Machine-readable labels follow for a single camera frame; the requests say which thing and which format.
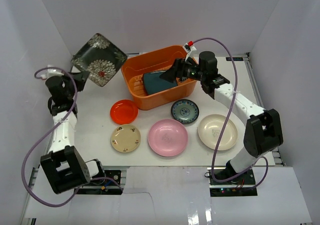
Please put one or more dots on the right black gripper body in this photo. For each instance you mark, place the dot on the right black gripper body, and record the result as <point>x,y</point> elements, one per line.
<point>188,70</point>

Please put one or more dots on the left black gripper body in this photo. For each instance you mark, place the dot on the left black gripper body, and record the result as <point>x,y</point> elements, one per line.
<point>75,77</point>

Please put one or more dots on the teal square plate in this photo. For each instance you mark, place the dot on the teal square plate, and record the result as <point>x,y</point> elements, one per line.
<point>154,84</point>

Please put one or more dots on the black floral square plate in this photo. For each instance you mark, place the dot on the black floral square plate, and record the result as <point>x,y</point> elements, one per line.
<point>101,58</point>

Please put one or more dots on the cream white round plate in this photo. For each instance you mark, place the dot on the cream white round plate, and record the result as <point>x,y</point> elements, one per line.
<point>209,130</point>

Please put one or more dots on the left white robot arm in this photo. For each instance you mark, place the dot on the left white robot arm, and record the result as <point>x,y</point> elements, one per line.
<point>63,165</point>

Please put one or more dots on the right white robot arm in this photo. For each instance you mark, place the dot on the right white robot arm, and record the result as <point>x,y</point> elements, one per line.
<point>263,129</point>

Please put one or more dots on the orange plastic bin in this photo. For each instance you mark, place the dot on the orange plastic bin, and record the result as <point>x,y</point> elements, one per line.
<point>134,68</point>

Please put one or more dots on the blue floral patterned plate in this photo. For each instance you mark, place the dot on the blue floral patterned plate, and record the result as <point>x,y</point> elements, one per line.
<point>185,111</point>

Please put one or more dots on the small orange round plate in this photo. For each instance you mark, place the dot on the small orange round plate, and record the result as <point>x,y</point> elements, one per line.
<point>124,112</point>

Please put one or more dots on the pink round plate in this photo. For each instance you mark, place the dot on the pink round plate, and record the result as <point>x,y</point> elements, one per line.
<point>167,138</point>

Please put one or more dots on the beige floral round plate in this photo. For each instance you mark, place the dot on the beige floral round plate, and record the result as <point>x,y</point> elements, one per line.
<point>125,138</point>

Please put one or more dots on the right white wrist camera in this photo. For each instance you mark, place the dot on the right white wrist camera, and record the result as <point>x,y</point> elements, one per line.
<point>189,48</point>

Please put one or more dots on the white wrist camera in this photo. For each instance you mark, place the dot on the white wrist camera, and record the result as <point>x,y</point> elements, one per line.
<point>51,72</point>
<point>189,48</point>

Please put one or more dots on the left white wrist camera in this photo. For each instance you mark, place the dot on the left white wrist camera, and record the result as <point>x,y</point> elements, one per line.
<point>51,72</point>

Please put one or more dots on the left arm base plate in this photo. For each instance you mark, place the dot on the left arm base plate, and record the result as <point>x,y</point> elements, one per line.
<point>109,182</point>

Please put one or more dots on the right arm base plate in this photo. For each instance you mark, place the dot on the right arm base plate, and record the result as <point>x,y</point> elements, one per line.
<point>238,187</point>

